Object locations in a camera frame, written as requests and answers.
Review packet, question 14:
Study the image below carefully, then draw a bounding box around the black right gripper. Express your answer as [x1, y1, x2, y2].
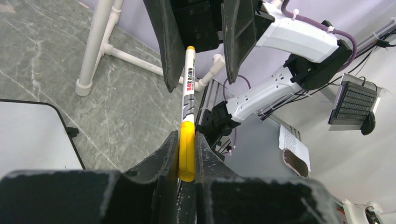
[143, 0, 274, 93]

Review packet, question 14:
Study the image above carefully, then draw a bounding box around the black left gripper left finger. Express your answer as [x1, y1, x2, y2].
[0, 131, 179, 224]

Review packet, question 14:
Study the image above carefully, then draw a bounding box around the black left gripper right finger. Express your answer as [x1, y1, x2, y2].
[195, 133, 340, 224]

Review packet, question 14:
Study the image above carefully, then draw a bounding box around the white yellow marker pen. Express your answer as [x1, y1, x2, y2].
[182, 46, 196, 123]

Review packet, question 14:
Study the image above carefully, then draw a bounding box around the black framed whiteboard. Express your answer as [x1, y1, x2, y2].
[0, 99, 85, 177]

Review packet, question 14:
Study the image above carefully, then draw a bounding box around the yellow marker cap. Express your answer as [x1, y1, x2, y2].
[178, 121, 195, 182]

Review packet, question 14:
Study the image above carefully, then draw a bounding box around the white paper sheet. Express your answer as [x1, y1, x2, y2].
[279, 125, 311, 176]

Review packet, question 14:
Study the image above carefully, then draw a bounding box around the black keyboard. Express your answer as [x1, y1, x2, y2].
[328, 81, 377, 126]

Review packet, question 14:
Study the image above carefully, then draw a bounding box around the black computer mouse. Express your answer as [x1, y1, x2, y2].
[361, 111, 376, 136]

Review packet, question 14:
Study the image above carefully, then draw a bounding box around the white pvc pipe frame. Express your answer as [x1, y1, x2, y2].
[75, 0, 226, 97]

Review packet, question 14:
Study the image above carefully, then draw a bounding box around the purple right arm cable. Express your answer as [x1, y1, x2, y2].
[222, 0, 359, 155]

